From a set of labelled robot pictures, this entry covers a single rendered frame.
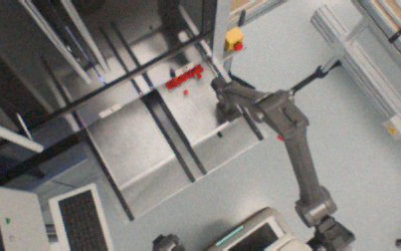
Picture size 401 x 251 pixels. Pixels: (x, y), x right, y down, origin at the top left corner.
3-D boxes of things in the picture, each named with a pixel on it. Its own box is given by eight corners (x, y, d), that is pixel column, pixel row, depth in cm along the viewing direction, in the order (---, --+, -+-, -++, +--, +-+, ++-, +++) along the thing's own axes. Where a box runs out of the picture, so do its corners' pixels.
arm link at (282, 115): (277, 128, 87) (311, 107, 88) (249, 105, 98) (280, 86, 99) (312, 233, 113) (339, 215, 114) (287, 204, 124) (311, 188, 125)
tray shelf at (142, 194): (72, 126, 158) (70, 125, 156) (210, 50, 169) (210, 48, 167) (125, 225, 148) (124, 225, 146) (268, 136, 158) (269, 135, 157)
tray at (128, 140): (81, 120, 157) (79, 118, 154) (134, 90, 161) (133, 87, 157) (119, 188, 150) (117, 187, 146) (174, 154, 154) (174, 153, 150)
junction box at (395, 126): (380, 123, 203) (389, 119, 195) (387, 119, 204) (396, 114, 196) (394, 141, 201) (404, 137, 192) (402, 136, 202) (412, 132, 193)
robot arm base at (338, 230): (326, 261, 113) (356, 238, 115) (318, 243, 110) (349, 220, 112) (308, 244, 121) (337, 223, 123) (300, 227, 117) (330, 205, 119)
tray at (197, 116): (150, 81, 162) (149, 78, 159) (201, 53, 166) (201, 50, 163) (190, 145, 155) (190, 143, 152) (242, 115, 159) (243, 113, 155)
